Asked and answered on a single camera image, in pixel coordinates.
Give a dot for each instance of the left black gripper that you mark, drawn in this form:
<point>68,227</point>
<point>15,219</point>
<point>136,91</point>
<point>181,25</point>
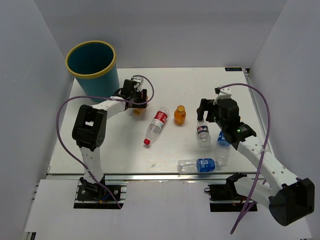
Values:
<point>144,93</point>

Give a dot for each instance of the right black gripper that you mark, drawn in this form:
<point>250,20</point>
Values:
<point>205,105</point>

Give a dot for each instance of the orange bottle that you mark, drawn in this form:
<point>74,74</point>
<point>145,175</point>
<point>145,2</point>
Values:
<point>179,115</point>
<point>141,108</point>

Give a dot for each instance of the clear bottle dark pepsi label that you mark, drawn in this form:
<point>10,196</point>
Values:
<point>203,134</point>

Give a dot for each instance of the clear bottle red label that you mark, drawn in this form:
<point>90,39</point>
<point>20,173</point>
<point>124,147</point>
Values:
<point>154,129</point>

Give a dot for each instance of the clear bottle blue label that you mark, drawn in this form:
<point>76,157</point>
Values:
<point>222,149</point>
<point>199,166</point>

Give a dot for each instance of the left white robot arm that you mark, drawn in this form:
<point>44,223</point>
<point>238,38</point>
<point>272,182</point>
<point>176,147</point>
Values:
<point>89,130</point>

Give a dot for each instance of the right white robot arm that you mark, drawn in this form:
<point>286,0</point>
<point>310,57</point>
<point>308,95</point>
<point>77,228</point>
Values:
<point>288,197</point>

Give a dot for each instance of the teal bin with yellow rim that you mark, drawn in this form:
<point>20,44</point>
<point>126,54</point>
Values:
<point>93,65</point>

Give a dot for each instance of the dark blue table sticker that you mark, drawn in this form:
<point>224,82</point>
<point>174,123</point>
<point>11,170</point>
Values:
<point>233,69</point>

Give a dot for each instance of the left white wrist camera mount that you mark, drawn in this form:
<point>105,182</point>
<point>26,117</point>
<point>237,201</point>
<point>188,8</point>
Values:
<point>138,82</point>

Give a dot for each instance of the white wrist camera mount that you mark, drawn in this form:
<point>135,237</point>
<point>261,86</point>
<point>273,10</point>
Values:
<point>138,82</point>
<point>222,93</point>

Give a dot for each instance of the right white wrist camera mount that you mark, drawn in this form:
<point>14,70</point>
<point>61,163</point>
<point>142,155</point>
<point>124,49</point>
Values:
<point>222,93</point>

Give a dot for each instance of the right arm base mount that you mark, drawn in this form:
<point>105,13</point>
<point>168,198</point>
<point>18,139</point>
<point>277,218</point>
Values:
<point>223,198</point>

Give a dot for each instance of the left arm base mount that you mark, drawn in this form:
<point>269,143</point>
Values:
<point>93,196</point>

